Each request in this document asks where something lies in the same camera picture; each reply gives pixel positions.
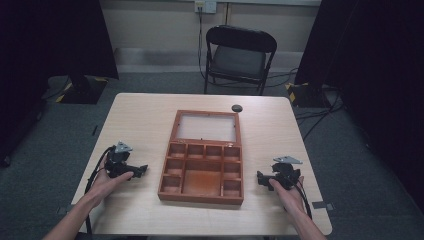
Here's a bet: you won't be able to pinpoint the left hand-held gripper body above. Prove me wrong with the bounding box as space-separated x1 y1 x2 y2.
105 141 137 179

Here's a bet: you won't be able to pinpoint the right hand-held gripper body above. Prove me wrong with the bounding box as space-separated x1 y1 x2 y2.
269 155 304 191

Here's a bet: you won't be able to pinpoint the person's left hand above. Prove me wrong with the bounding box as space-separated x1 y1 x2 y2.
84 159 135 209

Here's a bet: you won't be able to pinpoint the person's right hand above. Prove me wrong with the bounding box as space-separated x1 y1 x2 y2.
268 175 307 214

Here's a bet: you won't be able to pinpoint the grey tape strip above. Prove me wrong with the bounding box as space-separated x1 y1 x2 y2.
55 203 76 215
311 201 335 211

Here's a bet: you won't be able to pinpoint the brown wooden compartment box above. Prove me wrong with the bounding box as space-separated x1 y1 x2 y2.
157 109 245 206

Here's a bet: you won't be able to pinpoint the black stand base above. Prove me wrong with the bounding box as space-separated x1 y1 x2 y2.
285 81 333 109
54 75 109 105

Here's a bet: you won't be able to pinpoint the black folding chair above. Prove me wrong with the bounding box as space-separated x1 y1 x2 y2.
203 24 279 97

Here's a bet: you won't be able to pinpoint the black curtain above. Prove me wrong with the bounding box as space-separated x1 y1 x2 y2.
0 0 120 168
294 0 424 214

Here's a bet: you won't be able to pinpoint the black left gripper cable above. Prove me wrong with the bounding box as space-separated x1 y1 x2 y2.
84 145 117 235

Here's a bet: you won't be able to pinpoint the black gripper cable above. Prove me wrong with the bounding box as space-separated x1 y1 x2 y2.
293 182 313 220
84 145 117 235

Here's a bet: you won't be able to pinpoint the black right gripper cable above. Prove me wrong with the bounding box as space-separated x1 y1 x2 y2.
293 182 313 220

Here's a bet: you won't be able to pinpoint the black floor cables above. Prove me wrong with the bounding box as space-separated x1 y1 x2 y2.
266 67 346 142

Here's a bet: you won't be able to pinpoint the black wall socket cable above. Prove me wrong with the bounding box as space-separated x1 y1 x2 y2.
197 6 208 81

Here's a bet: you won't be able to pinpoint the white wall socket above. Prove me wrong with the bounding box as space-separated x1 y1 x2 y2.
194 0 218 15

